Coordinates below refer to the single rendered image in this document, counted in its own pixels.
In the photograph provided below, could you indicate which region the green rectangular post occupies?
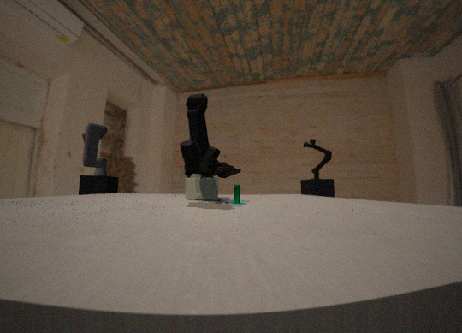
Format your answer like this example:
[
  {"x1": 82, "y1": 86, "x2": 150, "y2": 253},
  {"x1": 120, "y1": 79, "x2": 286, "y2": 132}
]
[{"x1": 234, "y1": 185, "x2": 240, "y2": 204}]

